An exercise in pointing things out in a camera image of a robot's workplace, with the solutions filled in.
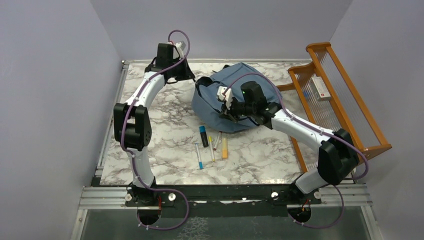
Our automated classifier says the blue capped white pen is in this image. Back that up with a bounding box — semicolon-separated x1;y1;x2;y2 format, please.
194;143;204;170

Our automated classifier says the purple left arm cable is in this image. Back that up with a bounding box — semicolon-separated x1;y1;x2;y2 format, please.
119;29;192;231

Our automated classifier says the black blue highlighter marker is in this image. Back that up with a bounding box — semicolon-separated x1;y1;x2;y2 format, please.
199;125;209;148

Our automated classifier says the orange highlighter marker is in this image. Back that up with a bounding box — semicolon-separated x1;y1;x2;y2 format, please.
221;134;229;159

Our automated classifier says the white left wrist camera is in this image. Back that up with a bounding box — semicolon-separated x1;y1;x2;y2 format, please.
172;41;186;59

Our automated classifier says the white red small box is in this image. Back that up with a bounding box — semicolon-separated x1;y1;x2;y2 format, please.
310;76;331;102

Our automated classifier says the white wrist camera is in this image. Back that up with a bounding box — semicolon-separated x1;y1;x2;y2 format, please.
172;41;186;59
216;86;233;110

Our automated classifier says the yellow capped white pen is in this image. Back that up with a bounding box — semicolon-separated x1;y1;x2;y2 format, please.
208;136;216;163

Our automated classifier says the red capped white pen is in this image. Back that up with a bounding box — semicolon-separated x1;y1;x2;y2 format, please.
213;131;222;151

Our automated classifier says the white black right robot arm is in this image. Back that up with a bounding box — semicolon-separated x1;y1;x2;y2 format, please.
217;81;360;204

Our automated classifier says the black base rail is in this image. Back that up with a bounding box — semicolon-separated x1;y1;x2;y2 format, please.
90;177;322;220

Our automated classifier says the wooden wire rack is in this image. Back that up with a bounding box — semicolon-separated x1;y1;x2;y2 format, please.
278;42;392;160

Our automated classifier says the blue student backpack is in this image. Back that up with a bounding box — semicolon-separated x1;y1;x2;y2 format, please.
191;62;283;134

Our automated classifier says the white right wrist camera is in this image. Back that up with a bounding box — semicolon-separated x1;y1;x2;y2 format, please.
216;86;233;110

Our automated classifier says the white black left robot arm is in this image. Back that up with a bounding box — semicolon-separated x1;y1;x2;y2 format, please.
113;41;195;206

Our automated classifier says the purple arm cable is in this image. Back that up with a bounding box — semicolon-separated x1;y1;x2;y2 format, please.
223;72;370;230
119;29;192;231

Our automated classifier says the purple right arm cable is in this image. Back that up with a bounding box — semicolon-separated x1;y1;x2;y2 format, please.
223;72;370;230

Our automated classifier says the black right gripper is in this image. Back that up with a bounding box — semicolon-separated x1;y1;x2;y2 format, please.
218;96;255;124

